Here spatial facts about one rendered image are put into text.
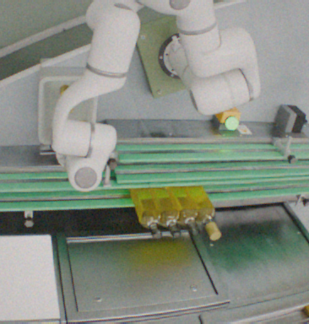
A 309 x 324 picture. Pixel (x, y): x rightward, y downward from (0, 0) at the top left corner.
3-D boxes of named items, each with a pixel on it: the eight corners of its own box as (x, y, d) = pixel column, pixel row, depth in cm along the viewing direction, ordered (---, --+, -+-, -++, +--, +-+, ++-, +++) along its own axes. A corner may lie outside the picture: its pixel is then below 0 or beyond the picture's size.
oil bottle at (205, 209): (176, 185, 134) (197, 228, 117) (179, 171, 131) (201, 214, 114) (192, 184, 136) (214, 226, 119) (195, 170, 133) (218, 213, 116)
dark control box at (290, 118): (273, 121, 146) (284, 132, 140) (279, 103, 142) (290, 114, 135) (290, 121, 149) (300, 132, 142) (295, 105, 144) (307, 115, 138)
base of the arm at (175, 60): (154, 36, 109) (166, 54, 96) (194, 21, 108) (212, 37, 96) (170, 80, 118) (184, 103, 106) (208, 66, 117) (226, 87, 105)
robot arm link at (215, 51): (172, 23, 83) (238, 2, 82) (194, 103, 99) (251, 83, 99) (185, 40, 76) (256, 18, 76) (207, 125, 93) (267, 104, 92)
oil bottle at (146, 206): (127, 186, 129) (142, 231, 112) (128, 172, 126) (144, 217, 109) (143, 185, 130) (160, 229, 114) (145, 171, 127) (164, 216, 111)
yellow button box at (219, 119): (211, 119, 138) (219, 130, 132) (215, 100, 134) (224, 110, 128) (228, 120, 140) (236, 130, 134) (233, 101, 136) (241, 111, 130)
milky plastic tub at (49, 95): (38, 131, 123) (38, 145, 116) (39, 67, 110) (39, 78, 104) (90, 130, 128) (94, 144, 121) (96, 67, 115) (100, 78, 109)
